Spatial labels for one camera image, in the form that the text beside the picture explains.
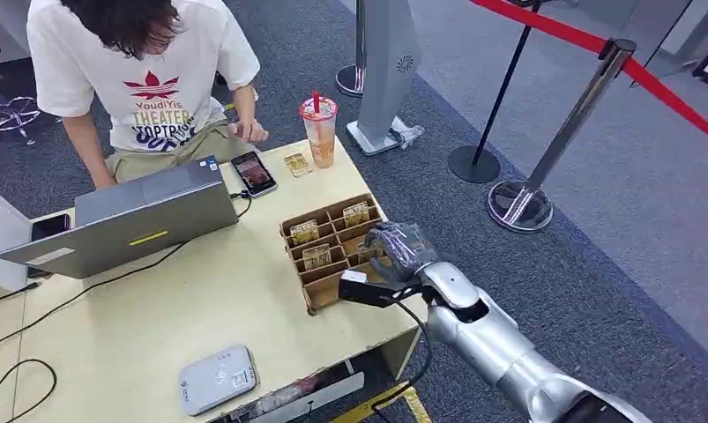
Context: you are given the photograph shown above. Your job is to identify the black smartphone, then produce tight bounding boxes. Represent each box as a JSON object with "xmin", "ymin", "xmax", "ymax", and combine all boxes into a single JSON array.
[{"xmin": 30, "ymin": 213, "xmax": 72, "ymax": 243}]

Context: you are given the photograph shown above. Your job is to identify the black cable with plug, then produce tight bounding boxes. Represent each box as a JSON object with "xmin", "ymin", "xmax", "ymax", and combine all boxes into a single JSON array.
[{"xmin": 0, "ymin": 281, "xmax": 43, "ymax": 305}]

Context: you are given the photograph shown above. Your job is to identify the gold printed card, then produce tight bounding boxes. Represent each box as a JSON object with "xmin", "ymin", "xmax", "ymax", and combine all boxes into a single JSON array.
[
  {"xmin": 342, "ymin": 202, "xmax": 371, "ymax": 228},
  {"xmin": 284, "ymin": 152, "xmax": 314, "ymax": 179},
  {"xmin": 355, "ymin": 239, "xmax": 385, "ymax": 265},
  {"xmin": 288, "ymin": 219, "xmax": 321, "ymax": 247},
  {"xmin": 301, "ymin": 244, "xmax": 333, "ymax": 271}
]

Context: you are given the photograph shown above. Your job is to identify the stanchion post with round base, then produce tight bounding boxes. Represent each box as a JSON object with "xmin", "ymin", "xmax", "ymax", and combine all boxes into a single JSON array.
[{"xmin": 335, "ymin": 0, "xmax": 369, "ymax": 98}]

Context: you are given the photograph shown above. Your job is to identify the person's left hand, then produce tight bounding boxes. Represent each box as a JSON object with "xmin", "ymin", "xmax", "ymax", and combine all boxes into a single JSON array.
[{"xmin": 227, "ymin": 119, "xmax": 271, "ymax": 145}]

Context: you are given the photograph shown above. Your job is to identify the white card reader device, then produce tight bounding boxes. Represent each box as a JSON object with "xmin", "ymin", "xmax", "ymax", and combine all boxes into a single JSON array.
[{"xmin": 177, "ymin": 344, "xmax": 261, "ymax": 418}]

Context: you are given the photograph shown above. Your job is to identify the black phone charging cable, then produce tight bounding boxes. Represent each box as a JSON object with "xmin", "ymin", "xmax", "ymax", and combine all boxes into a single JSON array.
[{"xmin": 230, "ymin": 189, "xmax": 254, "ymax": 219}]

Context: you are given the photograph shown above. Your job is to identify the plastic drink cup red straw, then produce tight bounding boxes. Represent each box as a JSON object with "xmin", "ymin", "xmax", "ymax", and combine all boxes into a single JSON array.
[{"xmin": 297, "ymin": 91, "xmax": 339, "ymax": 170}]

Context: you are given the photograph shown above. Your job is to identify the chrome stanchion post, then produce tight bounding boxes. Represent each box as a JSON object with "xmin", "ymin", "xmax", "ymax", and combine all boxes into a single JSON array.
[{"xmin": 486, "ymin": 37, "xmax": 638, "ymax": 234}]

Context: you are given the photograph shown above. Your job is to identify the red barrier belt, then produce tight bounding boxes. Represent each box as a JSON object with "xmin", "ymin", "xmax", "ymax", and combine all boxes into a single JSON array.
[{"xmin": 469, "ymin": 0, "xmax": 708, "ymax": 150}]

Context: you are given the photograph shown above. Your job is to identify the crumpled clear plastic bag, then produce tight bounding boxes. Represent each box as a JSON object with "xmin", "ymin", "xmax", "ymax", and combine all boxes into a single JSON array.
[{"xmin": 389, "ymin": 115, "xmax": 427, "ymax": 151}]

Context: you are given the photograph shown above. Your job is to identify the wooden card box with dividers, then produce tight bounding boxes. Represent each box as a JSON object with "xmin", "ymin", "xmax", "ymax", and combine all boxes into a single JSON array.
[{"xmin": 279, "ymin": 193, "xmax": 403, "ymax": 317}]

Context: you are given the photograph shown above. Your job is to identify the grey kiosk stand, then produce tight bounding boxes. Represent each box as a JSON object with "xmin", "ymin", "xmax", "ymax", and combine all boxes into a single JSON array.
[{"xmin": 346, "ymin": 0, "xmax": 423, "ymax": 158}]

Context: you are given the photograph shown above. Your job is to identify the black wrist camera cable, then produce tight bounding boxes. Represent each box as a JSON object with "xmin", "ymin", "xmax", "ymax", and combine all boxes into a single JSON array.
[{"xmin": 369, "ymin": 296, "xmax": 434, "ymax": 423}]

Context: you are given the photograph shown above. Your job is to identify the person in white printed shirt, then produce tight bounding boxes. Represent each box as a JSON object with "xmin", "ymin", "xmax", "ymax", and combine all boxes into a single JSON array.
[{"xmin": 26, "ymin": 0, "xmax": 271, "ymax": 189}]

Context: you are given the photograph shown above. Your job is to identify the black stanchion post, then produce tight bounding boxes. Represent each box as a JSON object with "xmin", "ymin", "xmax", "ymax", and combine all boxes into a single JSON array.
[{"xmin": 447, "ymin": 0, "xmax": 543, "ymax": 184}]

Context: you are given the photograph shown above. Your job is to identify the smartphone with lit screen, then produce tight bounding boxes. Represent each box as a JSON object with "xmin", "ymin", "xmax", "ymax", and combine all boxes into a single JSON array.
[{"xmin": 230, "ymin": 151, "xmax": 279, "ymax": 200}]

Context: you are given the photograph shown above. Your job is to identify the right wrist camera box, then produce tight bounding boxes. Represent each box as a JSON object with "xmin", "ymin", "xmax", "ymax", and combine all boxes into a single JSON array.
[{"xmin": 337, "ymin": 269, "xmax": 423, "ymax": 309}]

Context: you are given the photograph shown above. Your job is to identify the black looped cable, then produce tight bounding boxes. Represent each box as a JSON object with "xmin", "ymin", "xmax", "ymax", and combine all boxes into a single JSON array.
[{"xmin": 0, "ymin": 358, "xmax": 58, "ymax": 423}]

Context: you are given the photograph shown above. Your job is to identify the grey laptop with yellow sticker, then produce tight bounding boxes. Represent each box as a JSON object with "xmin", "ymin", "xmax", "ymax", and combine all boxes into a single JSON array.
[{"xmin": 0, "ymin": 155, "xmax": 240, "ymax": 280}]

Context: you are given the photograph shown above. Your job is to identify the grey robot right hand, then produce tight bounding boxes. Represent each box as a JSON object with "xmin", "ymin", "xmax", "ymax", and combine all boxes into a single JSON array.
[{"xmin": 363, "ymin": 220, "xmax": 441, "ymax": 285}]

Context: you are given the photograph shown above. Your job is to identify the black laptop power cable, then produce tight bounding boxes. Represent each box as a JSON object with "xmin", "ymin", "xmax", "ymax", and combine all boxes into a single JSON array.
[{"xmin": 0, "ymin": 240, "xmax": 190, "ymax": 356}]

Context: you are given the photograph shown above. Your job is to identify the yellow floor tape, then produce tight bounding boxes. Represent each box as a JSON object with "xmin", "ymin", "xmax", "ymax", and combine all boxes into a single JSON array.
[{"xmin": 329, "ymin": 382, "xmax": 434, "ymax": 423}]

